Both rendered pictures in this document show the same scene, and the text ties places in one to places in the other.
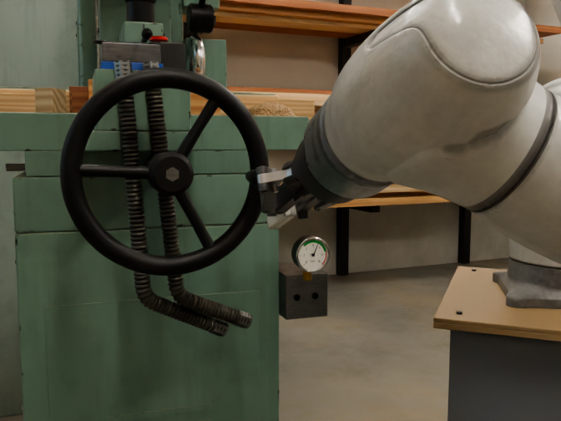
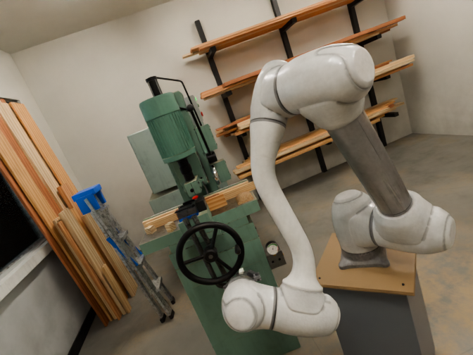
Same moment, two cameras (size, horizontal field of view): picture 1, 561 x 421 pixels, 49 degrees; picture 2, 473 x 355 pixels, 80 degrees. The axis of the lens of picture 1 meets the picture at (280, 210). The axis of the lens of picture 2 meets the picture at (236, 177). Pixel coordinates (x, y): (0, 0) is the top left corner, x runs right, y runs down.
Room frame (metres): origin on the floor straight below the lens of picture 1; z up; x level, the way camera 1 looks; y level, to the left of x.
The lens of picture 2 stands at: (-0.13, -0.38, 1.35)
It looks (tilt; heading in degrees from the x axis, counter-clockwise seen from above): 14 degrees down; 17
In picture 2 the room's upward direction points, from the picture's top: 21 degrees counter-clockwise
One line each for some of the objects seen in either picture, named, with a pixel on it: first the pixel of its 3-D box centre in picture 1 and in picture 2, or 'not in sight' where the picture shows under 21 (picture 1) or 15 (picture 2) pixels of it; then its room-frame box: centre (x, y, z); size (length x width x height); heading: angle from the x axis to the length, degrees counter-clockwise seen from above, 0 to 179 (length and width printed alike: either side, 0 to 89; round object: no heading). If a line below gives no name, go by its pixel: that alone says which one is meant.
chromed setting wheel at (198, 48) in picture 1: (194, 64); (215, 175); (1.34, 0.18, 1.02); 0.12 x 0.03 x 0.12; 18
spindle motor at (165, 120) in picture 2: not in sight; (168, 128); (1.18, 0.26, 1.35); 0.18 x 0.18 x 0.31
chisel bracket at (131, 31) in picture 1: (141, 51); (194, 186); (1.20, 0.27, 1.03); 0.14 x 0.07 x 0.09; 18
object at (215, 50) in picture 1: (204, 68); (220, 170); (1.40, 0.17, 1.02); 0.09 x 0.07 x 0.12; 108
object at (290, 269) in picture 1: (296, 289); (274, 254); (1.13, -0.03, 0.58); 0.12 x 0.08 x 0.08; 18
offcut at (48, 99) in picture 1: (51, 101); (170, 226); (1.00, 0.37, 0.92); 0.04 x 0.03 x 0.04; 163
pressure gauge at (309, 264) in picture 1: (309, 258); (272, 248); (1.06, -0.05, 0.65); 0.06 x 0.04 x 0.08; 108
